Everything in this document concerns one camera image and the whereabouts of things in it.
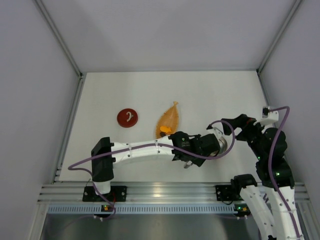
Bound metal round lunch box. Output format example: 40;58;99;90
210;137;228;157

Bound aluminium front rail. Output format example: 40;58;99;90
37;181;311;216

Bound aluminium left frame post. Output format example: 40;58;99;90
32;0;83;78

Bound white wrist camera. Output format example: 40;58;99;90
256;106;279;126
206;125;224;139

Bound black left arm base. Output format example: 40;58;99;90
82;185;127;203

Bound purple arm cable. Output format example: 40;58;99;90
67;120;236;172
269;106;301;240

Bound red round lid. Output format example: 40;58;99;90
116;108;139;128

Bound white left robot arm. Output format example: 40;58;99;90
91;131;223;195

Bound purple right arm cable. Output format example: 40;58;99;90
269;106;301;240

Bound aluminium right frame post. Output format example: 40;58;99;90
256;0;304;76

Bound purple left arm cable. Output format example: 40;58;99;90
67;120;236;172

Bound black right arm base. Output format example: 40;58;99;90
215;184;237;202

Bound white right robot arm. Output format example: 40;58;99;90
222;108;304;240

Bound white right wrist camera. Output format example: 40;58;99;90
256;106;279;126

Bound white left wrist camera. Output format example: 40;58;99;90
206;125;224;139

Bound boat-shaped woven basket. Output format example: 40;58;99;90
155;101;179;139

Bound metal serving tongs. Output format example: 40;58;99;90
183;162;194;169

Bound aluminium frame post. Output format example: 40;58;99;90
32;0;83;78
256;0;304;76

